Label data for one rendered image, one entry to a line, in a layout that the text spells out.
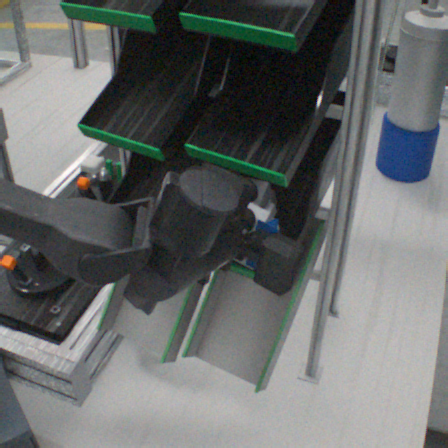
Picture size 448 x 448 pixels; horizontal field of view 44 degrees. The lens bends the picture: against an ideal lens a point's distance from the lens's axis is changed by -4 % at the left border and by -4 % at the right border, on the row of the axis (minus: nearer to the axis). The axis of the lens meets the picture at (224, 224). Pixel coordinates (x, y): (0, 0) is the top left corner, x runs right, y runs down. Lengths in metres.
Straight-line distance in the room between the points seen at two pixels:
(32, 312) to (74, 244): 0.55
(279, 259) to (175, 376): 0.51
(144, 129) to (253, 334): 0.36
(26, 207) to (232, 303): 0.45
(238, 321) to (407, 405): 0.36
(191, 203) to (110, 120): 0.30
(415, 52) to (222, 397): 0.90
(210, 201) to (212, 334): 0.44
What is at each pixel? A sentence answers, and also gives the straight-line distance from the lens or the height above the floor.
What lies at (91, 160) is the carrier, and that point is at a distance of 1.39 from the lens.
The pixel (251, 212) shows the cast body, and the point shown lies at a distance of 0.67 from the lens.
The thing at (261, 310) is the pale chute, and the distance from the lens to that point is 0.88.
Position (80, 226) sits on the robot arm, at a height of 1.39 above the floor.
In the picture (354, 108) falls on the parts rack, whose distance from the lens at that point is 0.71.
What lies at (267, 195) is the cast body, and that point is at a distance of 0.75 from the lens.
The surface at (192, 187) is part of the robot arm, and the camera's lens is 0.50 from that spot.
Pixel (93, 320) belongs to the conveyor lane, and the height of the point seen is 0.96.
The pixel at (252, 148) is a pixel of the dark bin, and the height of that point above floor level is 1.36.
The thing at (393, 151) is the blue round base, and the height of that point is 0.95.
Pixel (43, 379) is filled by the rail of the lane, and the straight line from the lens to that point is 1.04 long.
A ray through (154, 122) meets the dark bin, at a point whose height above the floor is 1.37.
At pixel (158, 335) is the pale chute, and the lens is 0.93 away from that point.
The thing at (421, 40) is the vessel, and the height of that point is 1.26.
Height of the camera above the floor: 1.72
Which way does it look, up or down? 39 degrees down
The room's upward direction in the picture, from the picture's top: straight up
